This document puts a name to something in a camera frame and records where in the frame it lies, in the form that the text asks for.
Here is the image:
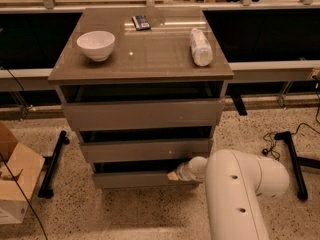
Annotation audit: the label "white ceramic bowl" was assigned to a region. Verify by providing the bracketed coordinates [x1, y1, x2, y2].
[76, 31, 115, 62]

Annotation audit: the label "grey drawer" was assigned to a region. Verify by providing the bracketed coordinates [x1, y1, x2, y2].
[92, 171, 195, 189]
[62, 100, 224, 131]
[80, 138, 212, 163]

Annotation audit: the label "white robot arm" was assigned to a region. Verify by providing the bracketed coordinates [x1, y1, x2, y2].
[167, 149, 289, 240]

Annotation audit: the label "white plastic bottle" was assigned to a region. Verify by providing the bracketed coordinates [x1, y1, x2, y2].
[190, 28, 213, 67]

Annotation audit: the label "grey top drawer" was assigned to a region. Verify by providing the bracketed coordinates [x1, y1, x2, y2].
[62, 100, 224, 131]

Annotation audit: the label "black cable over box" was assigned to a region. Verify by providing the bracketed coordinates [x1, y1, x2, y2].
[0, 153, 48, 240]

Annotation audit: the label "black right stand foot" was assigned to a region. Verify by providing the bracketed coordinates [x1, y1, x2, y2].
[274, 131, 320, 201]

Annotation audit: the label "grey drawer cabinet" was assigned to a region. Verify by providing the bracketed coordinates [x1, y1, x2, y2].
[49, 7, 233, 174]

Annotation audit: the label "black stand foot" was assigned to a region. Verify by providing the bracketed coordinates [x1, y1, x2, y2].
[274, 131, 320, 201]
[38, 131, 70, 199]

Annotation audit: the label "grey bottom drawer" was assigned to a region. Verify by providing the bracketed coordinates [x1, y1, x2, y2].
[92, 171, 195, 189]

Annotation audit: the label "grey middle drawer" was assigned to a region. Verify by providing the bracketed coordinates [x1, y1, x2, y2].
[80, 138, 212, 163]

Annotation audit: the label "black tangled floor cable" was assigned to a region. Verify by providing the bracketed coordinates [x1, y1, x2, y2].
[261, 131, 284, 162]

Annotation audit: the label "grey horizontal rail beam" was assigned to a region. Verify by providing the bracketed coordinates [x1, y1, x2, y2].
[0, 60, 320, 92]

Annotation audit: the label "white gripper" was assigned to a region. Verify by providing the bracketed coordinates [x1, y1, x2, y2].
[167, 156, 207, 182]

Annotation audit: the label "cardboard box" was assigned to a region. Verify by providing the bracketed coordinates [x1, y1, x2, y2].
[0, 122, 44, 224]

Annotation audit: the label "black left stand foot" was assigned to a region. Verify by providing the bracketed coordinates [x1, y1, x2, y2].
[38, 131, 70, 199]

